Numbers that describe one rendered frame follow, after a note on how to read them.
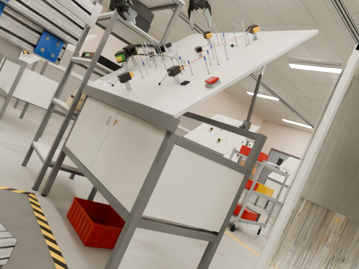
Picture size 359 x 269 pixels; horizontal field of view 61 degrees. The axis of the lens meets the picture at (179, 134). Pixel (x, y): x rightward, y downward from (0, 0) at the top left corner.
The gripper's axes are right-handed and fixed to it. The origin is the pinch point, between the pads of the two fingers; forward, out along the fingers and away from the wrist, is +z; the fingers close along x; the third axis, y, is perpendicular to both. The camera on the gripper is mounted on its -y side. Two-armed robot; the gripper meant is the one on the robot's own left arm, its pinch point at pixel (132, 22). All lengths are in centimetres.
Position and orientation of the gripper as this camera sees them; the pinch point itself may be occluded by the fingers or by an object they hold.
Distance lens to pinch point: 190.7
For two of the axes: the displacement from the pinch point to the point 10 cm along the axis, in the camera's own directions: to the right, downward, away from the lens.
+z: 5.0, 6.8, 5.3
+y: 6.9, 0.5, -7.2
